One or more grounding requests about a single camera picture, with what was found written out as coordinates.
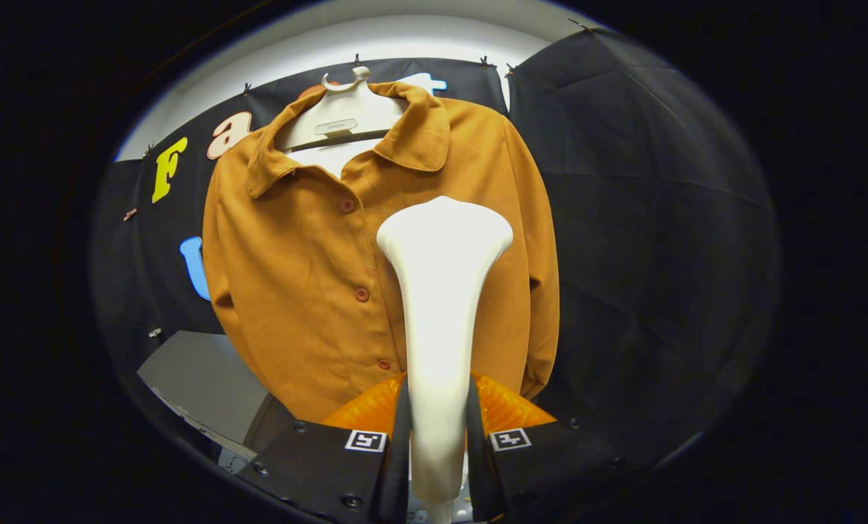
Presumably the white plastic clothes hanger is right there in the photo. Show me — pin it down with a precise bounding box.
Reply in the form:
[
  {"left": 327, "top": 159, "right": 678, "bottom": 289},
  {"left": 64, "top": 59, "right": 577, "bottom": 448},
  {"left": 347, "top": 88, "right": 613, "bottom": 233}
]
[{"left": 277, "top": 65, "right": 409, "bottom": 154}]

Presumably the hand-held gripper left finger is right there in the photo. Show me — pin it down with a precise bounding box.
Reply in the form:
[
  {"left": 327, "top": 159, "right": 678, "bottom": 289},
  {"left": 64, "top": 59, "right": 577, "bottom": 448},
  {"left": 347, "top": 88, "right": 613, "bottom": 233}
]
[{"left": 236, "top": 373, "right": 411, "bottom": 524}]

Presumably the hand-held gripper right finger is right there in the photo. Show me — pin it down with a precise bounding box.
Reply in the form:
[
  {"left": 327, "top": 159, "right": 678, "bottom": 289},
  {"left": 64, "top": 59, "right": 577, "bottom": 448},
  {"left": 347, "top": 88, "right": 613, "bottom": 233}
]
[{"left": 466, "top": 371, "right": 620, "bottom": 523}]

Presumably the orange button-up shirt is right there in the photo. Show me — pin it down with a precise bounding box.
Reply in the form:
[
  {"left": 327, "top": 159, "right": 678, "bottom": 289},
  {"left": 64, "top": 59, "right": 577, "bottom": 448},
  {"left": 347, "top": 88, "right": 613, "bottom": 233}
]
[{"left": 202, "top": 80, "right": 561, "bottom": 424}]

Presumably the white garment steamer head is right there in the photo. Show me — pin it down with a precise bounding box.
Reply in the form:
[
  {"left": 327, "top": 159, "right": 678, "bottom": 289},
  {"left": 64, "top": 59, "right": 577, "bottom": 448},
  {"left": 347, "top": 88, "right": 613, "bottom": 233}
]
[{"left": 376, "top": 195, "right": 515, "bottom": 524}]

